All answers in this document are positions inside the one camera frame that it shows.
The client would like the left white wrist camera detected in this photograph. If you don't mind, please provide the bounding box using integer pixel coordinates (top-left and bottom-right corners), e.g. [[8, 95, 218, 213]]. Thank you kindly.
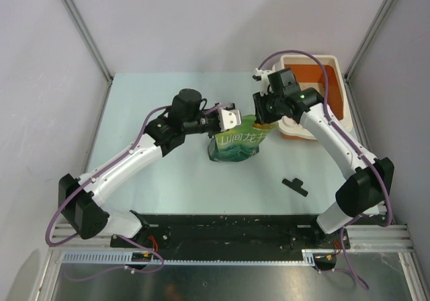
[[218, 103, 242, 132]]

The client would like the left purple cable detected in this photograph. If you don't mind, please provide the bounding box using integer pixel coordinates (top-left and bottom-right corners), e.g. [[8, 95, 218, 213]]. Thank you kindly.
[[45, 102, 236, 282]]

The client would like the grey slotted cable duct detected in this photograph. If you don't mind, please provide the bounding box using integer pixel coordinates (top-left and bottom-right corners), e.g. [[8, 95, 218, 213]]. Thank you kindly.
[[62, 250, 335, 266]]

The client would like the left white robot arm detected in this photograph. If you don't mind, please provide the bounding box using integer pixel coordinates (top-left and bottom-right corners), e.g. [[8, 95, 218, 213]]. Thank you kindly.
[[58, 89, 222, 247]]

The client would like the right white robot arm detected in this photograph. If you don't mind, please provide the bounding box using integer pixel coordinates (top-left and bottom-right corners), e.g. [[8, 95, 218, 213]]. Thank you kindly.
[[253, 68, 394, 248]]

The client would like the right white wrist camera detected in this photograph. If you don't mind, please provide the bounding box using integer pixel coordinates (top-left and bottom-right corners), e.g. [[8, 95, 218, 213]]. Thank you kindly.
[[252, 69, 273, 94]]

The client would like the orange plastic scoop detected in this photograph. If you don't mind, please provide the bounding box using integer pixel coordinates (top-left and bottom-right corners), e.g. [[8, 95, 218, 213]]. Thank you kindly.
[[253, 123, 270, 130]]

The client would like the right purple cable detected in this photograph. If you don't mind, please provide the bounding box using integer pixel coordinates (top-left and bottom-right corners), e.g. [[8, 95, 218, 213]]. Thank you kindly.
[[260, 49, 394, 290]]

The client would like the green litter bag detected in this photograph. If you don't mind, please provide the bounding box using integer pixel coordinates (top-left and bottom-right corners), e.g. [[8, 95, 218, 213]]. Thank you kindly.
[[208, 115, 275, 162]]

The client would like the white orange litter box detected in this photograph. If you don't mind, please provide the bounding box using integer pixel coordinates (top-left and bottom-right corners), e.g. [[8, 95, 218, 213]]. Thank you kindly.
[[272, 54, 353, 132]]

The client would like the left aluminium frame post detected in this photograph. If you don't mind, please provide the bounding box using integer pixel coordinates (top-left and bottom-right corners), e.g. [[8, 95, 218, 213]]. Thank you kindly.
[[49, 0, 114, 82]]

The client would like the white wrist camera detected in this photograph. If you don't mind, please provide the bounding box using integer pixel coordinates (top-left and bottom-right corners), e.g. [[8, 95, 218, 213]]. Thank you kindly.
[[252, 69, 273, 94], [218, 103, 242, 132]]

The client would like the aluminium frame post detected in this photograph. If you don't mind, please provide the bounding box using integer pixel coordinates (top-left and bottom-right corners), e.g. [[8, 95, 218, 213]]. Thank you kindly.
[[344, 0, 397, 80], [49, 0, 114, 82]]

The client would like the right aluminium frame post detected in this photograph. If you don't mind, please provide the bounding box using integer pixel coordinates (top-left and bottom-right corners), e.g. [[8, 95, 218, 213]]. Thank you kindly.
[[344, 0, 397, 80]]

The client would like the purple cable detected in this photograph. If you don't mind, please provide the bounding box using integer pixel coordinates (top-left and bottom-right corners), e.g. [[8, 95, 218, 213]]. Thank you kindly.
[[260, 49, 394, 290], [45, 102, 236, 282]]

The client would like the black bag clip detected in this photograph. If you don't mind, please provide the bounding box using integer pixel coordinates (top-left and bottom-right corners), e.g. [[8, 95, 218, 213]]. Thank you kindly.
[[282, 178, 308, 198]]

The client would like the aluminium extrusion rail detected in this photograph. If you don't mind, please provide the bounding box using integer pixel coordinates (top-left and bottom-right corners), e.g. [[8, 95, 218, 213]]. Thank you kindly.
[[48, 223, 413, 252]]

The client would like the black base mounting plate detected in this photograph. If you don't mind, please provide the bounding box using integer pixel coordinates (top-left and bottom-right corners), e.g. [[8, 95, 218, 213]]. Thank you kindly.
[[69, 214, 396, 251]]

